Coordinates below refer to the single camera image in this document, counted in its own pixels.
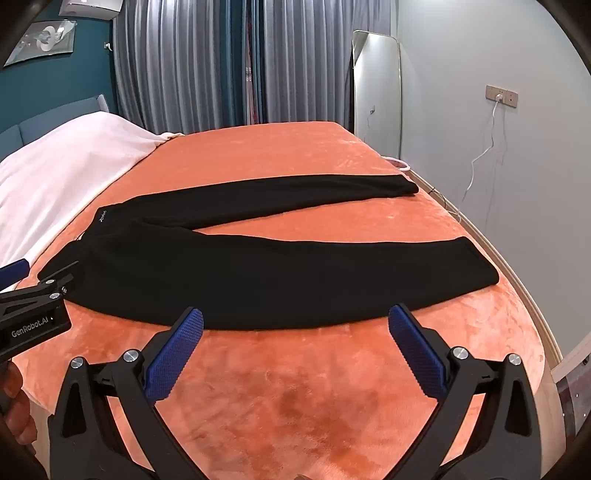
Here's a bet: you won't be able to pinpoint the framed wall picture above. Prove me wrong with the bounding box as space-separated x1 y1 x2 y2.
4 21 75 70

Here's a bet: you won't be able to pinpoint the orange plush blanket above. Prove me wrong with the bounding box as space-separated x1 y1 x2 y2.
25 121 553 480

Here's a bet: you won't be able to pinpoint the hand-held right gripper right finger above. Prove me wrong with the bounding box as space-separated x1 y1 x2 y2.
379 303 543 480

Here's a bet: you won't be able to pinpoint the wall socket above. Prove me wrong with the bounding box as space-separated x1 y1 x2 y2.
486 84 519 108

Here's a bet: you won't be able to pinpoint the black pants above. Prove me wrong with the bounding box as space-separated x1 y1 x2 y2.
37 173 499 331

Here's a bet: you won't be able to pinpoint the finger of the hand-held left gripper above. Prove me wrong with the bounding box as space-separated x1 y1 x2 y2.
0 261 79 311
0 259 31 288

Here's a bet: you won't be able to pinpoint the person's left hand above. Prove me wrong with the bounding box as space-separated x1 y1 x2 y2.
0 362 25 446

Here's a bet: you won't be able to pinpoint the white charger cable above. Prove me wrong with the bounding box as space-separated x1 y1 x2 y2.
463 95 502 202

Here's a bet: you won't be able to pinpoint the white duvet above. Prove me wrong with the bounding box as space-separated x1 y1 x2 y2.
0 112 185 462

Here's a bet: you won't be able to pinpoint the standing mirror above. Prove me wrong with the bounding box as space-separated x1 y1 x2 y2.
352 30 403 160

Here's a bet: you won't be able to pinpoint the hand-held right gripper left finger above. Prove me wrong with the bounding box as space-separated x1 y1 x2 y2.
47 306 218 480

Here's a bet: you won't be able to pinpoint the wooden bed frame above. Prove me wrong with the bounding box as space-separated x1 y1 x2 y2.
402 166 566 384

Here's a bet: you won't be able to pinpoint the blue padded headboard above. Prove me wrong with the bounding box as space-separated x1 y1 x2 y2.
0 93 112 148

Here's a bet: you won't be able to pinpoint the white air conditioner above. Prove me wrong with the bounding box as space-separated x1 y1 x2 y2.
60 0 124 20

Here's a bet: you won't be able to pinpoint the grey pleated curtains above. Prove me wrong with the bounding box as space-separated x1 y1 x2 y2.
113 0 356 137

